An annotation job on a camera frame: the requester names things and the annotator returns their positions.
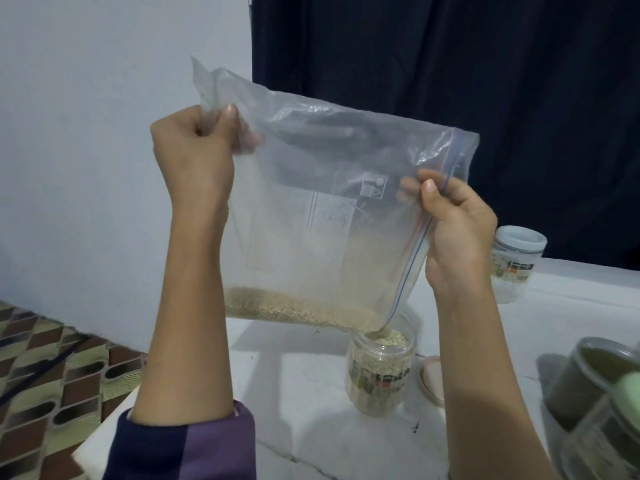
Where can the person's left hand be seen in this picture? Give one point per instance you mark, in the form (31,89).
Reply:
(195,165)

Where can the person's right hand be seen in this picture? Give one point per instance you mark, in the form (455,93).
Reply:
(455,245)

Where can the transparent jar blue lid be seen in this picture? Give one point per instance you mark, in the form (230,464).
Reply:
(517,265)

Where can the clear bag with cream grains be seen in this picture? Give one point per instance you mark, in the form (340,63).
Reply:
(330,215)

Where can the pink round lid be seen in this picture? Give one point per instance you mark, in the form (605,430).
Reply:
(433,380)

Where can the transparent jar pink lid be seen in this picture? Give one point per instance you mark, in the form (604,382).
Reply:
(378,380)

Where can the pile of green beans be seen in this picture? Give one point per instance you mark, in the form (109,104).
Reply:
(605,363)

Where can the green round lid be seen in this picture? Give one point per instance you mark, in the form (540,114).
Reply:
(628,400)

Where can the transparent jar green lid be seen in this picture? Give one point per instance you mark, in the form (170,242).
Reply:
(600,445)

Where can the person's right forearm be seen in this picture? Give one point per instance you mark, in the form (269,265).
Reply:
(490,395)

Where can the person's left forearm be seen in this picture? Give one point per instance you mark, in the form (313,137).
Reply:
(185,335)

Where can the dark navy curtain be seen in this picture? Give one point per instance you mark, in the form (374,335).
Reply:
(450,95)

